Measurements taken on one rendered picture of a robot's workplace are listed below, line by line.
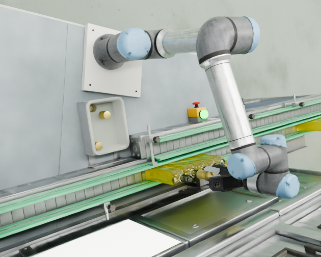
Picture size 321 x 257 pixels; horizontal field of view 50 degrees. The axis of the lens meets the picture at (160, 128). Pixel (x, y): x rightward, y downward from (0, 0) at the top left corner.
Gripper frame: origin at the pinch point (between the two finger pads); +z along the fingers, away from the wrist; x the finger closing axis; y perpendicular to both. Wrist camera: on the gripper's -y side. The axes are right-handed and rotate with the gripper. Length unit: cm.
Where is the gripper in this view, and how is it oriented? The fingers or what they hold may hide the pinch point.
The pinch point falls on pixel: (206, 175)
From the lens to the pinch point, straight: 132.6
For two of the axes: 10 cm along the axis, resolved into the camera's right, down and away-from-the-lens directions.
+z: -6.0, -0.1, 8.0
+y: 7.9, -1.6, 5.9
